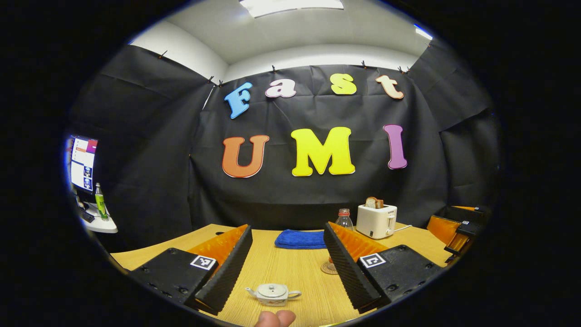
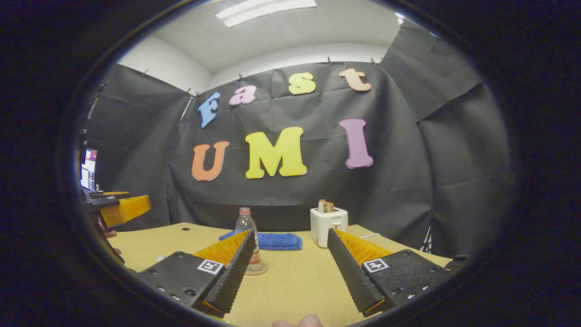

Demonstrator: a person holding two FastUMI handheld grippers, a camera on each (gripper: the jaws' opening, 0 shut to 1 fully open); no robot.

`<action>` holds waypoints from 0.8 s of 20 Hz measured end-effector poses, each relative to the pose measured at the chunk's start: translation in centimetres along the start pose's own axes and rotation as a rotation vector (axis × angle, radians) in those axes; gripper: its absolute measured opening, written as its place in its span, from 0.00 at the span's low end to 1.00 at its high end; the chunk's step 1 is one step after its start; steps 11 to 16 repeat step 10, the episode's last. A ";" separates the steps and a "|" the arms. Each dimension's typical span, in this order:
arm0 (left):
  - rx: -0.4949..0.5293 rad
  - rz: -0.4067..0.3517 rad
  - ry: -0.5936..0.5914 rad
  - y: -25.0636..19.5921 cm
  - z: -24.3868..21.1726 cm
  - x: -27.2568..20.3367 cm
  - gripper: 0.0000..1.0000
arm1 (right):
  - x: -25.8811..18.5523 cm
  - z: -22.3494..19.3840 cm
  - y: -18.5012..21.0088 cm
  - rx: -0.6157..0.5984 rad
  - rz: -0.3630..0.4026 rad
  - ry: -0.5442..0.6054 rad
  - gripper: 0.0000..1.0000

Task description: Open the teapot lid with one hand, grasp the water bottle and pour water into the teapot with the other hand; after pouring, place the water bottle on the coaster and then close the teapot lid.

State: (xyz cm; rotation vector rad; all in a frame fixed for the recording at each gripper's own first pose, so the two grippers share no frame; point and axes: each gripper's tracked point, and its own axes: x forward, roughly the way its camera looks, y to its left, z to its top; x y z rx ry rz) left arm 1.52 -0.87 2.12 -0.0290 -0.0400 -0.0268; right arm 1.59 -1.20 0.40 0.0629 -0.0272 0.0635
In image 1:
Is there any computer monitor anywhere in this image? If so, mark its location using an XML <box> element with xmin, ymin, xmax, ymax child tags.
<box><xmin>68</xmin><ymin>135</ymin><xmax>98</xmax><ymax>193</ymax></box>

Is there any white side table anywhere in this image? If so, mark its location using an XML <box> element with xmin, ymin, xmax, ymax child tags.
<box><xmin>77</xmin><ymin>204</ymin><xmax>118</xmax><ymax>234</ymax></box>

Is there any white teacup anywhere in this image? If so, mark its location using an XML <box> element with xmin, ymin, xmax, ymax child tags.
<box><xmin>245</xmin><ymin>283</ymin><xmax>302</xmax><ymax>307</ymax></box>

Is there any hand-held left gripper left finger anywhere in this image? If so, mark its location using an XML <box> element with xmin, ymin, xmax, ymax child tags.
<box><xmin>128</xmin><ymin>224</ymin><xmax>253</xmax><ymax>316</ymax></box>

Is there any blue towel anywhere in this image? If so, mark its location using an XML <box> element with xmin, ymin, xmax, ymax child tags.
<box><xmin>274</xmin><ymin>229</ymin><xmax>327</xmax><ymax>250</ymax></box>

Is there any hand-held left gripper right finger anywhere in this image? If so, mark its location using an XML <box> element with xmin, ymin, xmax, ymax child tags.
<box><xmin>323</xmin><ymin>222</ymin><xmax>444</xmax><ymax>314</ymax></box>

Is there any clear plastic water bottle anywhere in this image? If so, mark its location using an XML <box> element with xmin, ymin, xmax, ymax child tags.
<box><xmin>328</xmin><ymin>208</ymin><xmax>354</xmax><ymax>265</ymax></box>

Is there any white toaster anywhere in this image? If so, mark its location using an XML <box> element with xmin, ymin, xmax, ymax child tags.
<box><xmin>356</xmin><ymin>204</ymin><xmax>398</xmax><ymax>240</ymax></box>

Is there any green drink bottle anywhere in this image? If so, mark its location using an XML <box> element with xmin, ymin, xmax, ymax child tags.
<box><xmin>94</xmin><ymin>183</ymin><xmax>109</xmax><ymax>221</ymax></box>

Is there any black backdrop cloth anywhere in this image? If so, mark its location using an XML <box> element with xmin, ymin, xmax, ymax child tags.
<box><xmin>68</xmin><ymin>39</ymin><xmax>502</xmax><ymax>253</ymax></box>

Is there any wide ceiling light panel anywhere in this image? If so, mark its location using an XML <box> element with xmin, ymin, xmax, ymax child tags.
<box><xmin>239</xmin><ymin>0</ymin><xmax>345</xmax><ymax>18</ymax></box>

